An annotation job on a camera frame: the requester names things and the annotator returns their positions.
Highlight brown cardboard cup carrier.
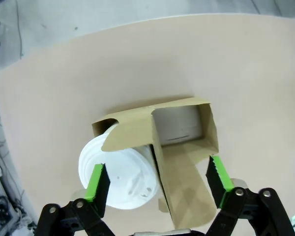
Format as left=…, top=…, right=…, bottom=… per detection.
left=91, top=97, right=219, bottom=229

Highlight white plastic cup lid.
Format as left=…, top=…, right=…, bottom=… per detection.
left=78, top=122, right=159, bottom=210

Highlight white paper cup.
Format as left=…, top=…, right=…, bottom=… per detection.
left=135, top=104, right=204, bottom=177

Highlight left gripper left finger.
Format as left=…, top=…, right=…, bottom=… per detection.
left=36, top=163, right=114, bottom=236

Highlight thin dark floor cable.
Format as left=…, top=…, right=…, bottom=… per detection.
left=15, top=0, right=25, bottom=58

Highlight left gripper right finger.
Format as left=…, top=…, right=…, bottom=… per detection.
left=206, top=155, right=292, bottom=236

